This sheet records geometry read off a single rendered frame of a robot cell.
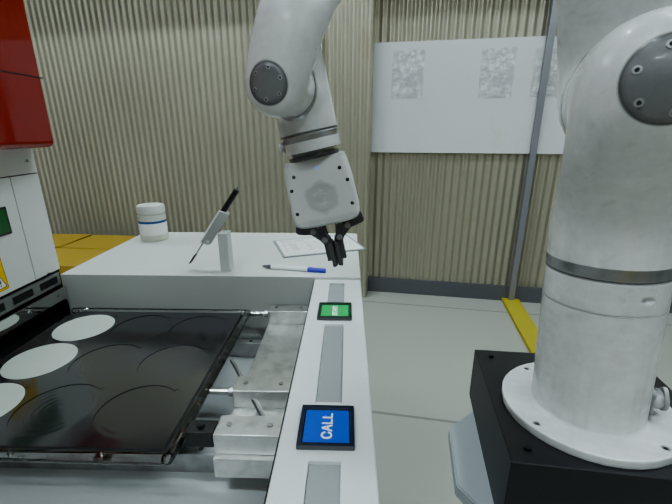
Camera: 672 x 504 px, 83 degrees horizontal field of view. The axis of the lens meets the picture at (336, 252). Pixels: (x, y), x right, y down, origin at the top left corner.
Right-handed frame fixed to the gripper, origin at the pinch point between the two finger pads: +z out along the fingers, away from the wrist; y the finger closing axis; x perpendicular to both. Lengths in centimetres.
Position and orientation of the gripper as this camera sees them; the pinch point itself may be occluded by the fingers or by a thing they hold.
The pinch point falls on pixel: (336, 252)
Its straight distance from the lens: 60.5
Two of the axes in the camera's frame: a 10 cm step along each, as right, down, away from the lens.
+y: 9.8, -2.0, -0.8
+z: 2.1, 9.3, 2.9
